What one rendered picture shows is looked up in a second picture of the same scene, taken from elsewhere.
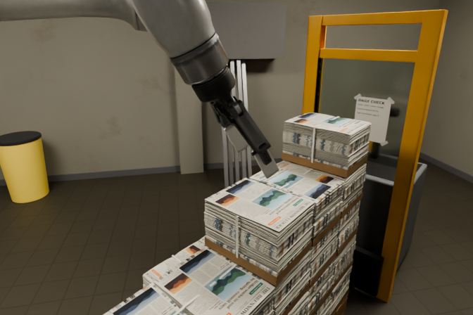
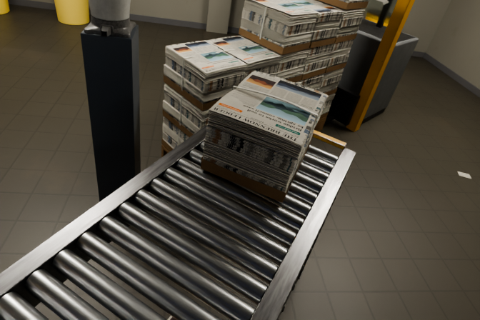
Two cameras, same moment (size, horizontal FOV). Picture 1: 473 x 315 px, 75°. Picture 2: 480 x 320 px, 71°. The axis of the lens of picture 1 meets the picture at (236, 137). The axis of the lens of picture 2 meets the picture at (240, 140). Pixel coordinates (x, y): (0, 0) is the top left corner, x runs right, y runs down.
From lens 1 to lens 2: 1.06 m
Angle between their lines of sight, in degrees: 16
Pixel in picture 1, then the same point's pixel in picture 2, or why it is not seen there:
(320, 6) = not seen: outside the picture
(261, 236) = (279, 20)
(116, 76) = not seen: outside the picture
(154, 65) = not seen: outside the picture
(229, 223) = (259, 14)
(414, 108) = not seen: outside the picture
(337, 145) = not seen: outside the picture
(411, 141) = (404, 0)
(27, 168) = not seen: outside the picture
